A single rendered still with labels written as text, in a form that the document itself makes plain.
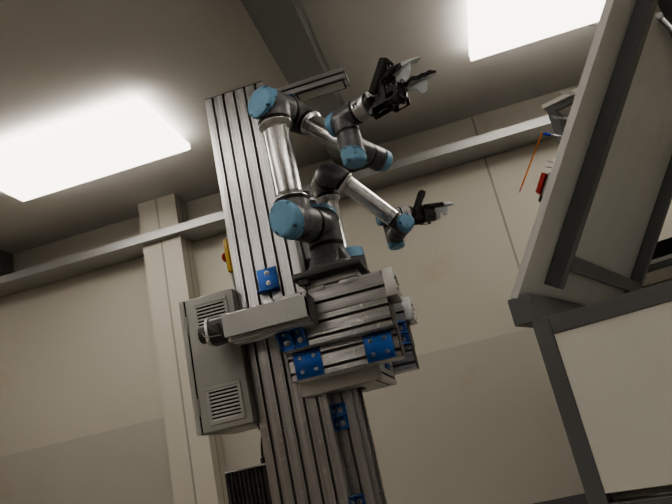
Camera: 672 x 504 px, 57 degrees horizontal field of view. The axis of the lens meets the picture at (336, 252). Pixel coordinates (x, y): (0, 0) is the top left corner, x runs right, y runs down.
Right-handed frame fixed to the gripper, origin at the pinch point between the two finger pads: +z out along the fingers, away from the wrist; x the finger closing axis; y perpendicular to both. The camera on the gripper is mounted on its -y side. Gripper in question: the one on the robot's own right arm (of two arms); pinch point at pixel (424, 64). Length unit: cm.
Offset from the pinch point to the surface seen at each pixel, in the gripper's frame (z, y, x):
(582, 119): 33.6, 35.9, -4.2
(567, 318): 17, 80, -5
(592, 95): 37.2, 30.6, -5.0
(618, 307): 28, 80, -6
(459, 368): -128, 31, -234
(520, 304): 8, 74, -4
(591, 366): 19, 91, -7
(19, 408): -422, 4, -89
